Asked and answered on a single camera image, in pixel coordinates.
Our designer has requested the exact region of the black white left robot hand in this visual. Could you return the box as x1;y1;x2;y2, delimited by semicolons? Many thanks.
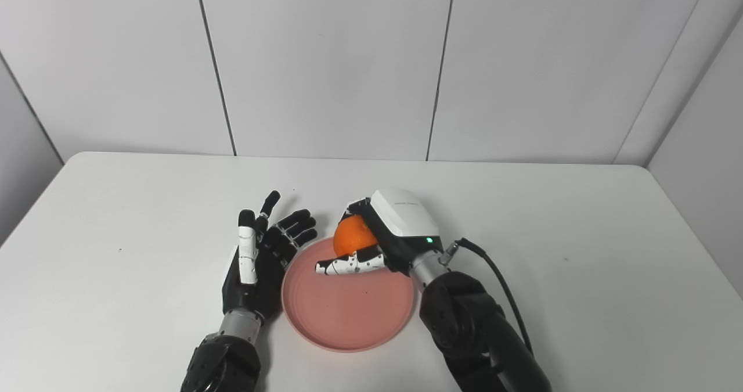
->
222;190;318;325

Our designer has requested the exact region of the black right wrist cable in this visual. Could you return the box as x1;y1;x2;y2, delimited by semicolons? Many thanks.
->
444;238;535;355

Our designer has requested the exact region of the pink round plate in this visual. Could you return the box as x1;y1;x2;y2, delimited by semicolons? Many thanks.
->
281;236;417;353

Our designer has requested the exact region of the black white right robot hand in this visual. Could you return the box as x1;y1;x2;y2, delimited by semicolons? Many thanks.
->
315;187;445;276

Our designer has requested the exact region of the orange fruit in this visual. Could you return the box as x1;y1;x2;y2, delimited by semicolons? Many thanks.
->
333;215;379;259

